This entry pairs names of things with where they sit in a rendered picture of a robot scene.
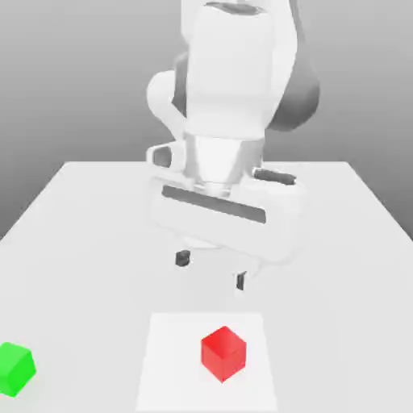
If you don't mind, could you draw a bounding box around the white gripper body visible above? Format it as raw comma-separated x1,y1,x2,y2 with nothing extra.
148,173,308,265

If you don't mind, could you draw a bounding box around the small red cube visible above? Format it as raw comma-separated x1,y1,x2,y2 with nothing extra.
200,325,248,385

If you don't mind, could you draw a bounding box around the small green cube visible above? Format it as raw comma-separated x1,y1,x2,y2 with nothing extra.
0,341,37,398

